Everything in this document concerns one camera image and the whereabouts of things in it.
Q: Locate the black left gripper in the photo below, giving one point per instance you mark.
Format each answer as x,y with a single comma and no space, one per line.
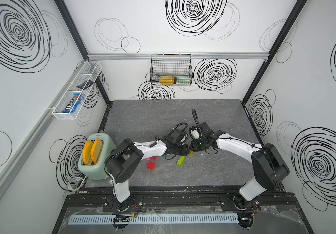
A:
184,151

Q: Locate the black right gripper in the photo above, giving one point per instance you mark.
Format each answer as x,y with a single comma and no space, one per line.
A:
194,147

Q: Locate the lime green long lego brick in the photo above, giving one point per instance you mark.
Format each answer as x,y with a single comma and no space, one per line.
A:
180,161

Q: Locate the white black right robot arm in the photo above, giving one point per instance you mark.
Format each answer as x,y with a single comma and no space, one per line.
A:
269,167

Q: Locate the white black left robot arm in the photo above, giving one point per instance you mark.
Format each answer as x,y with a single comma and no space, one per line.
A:
124,159

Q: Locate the red lego brick front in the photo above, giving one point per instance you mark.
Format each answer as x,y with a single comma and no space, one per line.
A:
151,165

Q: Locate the green item in basket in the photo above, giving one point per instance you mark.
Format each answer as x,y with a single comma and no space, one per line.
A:
184,80

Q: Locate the yellow toast slice right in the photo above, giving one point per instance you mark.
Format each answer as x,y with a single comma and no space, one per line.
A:
96,151

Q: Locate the yellow toast slice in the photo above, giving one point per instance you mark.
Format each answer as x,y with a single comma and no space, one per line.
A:
96,151
86,154

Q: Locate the mint green toaster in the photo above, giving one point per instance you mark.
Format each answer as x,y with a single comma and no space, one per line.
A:
97,171

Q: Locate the yellow toast slice left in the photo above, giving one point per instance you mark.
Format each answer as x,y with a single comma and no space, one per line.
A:
86,154

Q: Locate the black remote control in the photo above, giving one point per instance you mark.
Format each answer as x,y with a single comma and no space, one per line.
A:
85,85

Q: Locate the blue candy packet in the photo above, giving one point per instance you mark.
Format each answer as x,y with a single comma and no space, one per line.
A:
73,103

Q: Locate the black wire wall basket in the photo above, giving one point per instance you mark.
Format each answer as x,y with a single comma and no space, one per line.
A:
169,67

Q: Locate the white slotted cable duct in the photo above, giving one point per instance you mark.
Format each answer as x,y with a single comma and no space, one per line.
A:
102,219

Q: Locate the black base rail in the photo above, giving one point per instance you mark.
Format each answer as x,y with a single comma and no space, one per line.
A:
158,196

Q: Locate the aluminium wall rail back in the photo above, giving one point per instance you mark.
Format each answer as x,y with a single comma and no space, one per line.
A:
200,55

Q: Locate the aluminium wall rail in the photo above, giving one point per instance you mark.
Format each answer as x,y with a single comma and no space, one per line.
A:
200,55
18,156

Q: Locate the white wire shelf basket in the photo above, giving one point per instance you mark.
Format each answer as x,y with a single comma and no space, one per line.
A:
86,70

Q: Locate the black corner frame post right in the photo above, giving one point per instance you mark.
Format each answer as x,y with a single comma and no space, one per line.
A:
298,7

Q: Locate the black corner frame post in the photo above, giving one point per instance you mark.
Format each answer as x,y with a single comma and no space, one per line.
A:
80,44
298,7

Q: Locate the black corner frame post left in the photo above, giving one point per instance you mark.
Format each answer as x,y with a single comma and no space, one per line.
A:
80,44

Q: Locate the aluminium wall rail left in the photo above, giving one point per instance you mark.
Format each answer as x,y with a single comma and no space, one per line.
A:
18,156

